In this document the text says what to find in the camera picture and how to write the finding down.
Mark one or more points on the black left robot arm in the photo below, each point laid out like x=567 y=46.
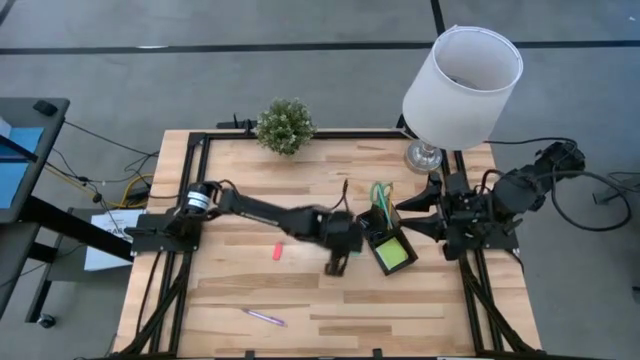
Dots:
x=260 y=212

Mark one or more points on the white paper sheet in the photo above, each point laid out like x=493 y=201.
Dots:
x=112 y=240

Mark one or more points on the teal pen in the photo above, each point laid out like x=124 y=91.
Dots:
x=385 y=212
x=356 y=253

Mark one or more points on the purple pen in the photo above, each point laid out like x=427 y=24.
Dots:
x=265 y=317

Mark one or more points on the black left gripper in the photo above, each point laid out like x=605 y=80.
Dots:
x=342 y=232

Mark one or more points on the pink eraser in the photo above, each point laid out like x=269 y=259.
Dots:
x=277 y=251

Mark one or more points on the black caster wheel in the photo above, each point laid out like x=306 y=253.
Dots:
x=46 y=321

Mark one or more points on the black mesh desk organizer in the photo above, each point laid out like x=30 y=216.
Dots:
x=387 y=240

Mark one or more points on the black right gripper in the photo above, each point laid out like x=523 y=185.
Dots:
x=462 y=220

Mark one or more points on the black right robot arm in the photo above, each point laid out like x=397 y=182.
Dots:
x=520 y=192

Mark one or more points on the green sticky note pad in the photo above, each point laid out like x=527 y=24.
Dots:
x=392 y=252

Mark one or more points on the green artificial plant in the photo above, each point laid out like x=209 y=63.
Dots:
x=285 y=125

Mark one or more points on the grey side desk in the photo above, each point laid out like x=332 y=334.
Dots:
x=52 y=150

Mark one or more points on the laptop with blue screen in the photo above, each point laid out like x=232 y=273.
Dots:
x=15 y=165

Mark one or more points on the white shade silver table lamp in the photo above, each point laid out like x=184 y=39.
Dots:
x=460 y=90

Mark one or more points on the yellow pencil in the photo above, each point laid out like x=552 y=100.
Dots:
x=390 y=197

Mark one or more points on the black computer mouse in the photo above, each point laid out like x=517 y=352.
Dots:
x=45 y=107

